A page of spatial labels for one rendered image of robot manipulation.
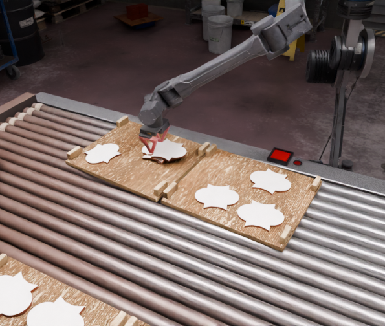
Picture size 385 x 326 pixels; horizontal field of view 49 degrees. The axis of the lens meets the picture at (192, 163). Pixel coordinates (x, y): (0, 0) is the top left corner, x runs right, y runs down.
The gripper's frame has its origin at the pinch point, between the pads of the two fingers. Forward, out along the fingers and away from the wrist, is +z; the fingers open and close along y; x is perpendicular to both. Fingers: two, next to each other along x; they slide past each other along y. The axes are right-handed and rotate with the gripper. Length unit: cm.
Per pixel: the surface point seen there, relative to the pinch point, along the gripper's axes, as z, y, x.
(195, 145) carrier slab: 3.4, 10.7, -10.9
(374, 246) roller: 5, -15, -77
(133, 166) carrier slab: 3.8, -9.8, 3.9
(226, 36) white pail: 76, 338, 92
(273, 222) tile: 2, -20, -49
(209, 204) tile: 2.5, -19.3, -28.9
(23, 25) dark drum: 58, 231, 285
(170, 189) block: 1.1, -19.3, -15.4
